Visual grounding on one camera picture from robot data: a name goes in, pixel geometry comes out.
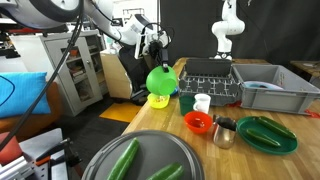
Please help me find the grey round metal tray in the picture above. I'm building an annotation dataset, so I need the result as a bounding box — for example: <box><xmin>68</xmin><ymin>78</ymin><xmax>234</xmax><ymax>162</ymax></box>
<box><xmin>81</xmin><ymin>129</ymin><xmax>205</xmax><ymax>180</ymax></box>

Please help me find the orange sofa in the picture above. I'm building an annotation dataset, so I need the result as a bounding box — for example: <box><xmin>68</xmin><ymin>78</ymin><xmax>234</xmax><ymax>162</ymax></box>
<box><xmin>0</xmin><ymin>81</ymin><xmax>65</xmax><ymax>135</ymax></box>

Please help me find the grey metal cabinet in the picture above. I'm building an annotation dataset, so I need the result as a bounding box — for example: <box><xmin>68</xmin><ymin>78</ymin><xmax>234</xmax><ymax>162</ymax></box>
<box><xmin>39</xmin><ymin>29</ymin><xmax>109</xmax><ymax>118</ymax></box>

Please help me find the blue cushion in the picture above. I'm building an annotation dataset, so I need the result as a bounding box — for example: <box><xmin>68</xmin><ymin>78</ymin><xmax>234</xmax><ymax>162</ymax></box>
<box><xmin>0</xmin><ymin>71</ymin><xmax>52</xmax><ymax>120</ymax></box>

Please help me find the large green cucumber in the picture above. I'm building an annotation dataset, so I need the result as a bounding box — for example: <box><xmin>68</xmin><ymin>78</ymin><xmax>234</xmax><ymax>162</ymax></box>
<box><xmin>106</xmin><ymin>137</ymin><xmax>140</xmax><ymax>180</ymax></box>
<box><xmin>146</xmin><ymin>162</ymin><xmax>185</xmax><ymax>180</ymax></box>

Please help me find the yellow plastic bowl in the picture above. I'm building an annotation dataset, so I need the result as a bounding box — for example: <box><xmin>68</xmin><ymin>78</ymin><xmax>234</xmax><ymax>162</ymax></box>
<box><xmin>147</xmin><ymin>92</ymin><xmax>171</xmax><ymax>110</ymax></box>

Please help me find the green plastic plate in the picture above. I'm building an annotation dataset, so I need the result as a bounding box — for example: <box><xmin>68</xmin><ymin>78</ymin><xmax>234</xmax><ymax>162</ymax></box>
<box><xmin>236</xmin><ymin>115</ymin><xmax>299</xmax><ymax>156</ymax></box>

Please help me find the white ceramic mug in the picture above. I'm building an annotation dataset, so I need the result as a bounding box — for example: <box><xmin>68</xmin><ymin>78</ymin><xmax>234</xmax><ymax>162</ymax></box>
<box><xmin>192</xmin><ymin>93</ymin><xmax>212</xmax><ymax>115</ymax></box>

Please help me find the grey dish rack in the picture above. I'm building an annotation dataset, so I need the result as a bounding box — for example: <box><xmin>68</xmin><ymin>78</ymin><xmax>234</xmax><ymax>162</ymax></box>
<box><xmin>178</xmin><ymin>57</ymin><xmax>243</xmax><ymax>107</ymax></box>

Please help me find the pale blue plate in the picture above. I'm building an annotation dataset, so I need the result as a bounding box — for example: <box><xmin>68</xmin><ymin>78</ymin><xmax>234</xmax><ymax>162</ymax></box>
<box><xmin>243</xmin><ymin>80</ymin><xmax>285</xmax><ymax>91</ymax></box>

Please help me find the wooden side table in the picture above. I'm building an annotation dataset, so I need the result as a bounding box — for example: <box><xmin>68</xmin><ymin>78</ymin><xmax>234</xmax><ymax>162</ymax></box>
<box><xmin>289</xmin><ymin>59</ymin><xmax>320</xmax><ymax>88</ymax></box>

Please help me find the grey plastic bin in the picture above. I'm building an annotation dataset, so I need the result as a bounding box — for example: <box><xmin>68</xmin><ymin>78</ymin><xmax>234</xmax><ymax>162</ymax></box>
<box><xmin>232</xmin><ymin>63</ymin><xmax>320</xmax><ymax>116</ymax></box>

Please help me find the small green cucumber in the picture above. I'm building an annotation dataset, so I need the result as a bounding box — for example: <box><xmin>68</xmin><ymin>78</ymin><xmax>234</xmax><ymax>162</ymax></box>
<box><xmin>256</xmin><ymin>115</ymin><xmax>298</xmax><ymax>140</ymax></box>
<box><xmin>245</xmin><ymin>128</ymin><xmax>282</xmax><ymax>148</ymax></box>

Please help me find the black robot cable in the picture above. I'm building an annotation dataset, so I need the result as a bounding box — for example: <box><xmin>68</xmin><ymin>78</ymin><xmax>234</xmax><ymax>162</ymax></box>
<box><xmin>0</xmin><ymin>0</ymin><xmax>84</xmax><ymax>151</ymax></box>

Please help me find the green plastic bowl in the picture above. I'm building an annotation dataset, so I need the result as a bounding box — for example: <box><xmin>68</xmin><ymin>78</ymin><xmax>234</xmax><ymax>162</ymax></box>
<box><xmin>145</xmin><ymin>65</ymin><xmax>178</xmax><ymax>97</ymax></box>

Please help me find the metal pitcher black handle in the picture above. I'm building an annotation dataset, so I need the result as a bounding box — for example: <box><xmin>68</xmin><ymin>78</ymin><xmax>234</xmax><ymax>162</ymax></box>
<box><xmin>212</xmin><ymin>114</ymin><xmax>238</xmax><ymax>150</ymax></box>

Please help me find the tan box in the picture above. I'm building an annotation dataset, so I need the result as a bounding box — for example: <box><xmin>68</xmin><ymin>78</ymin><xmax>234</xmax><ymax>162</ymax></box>
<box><xmin>99</xmin><ymin>52</ymin><xmax>134</xmax><ymax>100</ymax></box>

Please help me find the aluminium extrusion stand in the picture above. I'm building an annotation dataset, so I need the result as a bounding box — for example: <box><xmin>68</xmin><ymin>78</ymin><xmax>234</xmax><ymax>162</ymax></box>
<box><xmin>0</xmin><ymin>136</ymin><xmax>83</xmax><ymax>180</ymax></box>

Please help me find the green plastic cup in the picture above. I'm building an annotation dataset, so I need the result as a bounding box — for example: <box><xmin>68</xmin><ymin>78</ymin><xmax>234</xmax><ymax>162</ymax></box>
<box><xmin>178</xmin><ymin>95</ymin><xmax>197</xmax><ymax>117</ymax></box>

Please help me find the blue plastic plate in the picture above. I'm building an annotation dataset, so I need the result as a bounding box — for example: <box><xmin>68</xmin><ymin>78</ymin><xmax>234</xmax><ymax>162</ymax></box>
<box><xmin>169</xmin><ymin>86</ymin><xmax>180</xmax><ymax>97</ymax></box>

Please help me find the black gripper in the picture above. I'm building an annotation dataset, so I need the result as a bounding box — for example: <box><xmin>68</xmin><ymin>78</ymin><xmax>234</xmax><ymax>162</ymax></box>
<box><xmin>148</xmin><ymin>34</ymin><xmax>170</xmax><ymax>73</ymax></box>

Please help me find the red plastic bowl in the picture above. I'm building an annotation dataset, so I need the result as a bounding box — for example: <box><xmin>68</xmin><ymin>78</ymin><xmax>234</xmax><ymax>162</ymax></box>
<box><xmin>183</xmin><ymin>110</ymin><xmax>213</xmax><ymax>135</ymax></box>

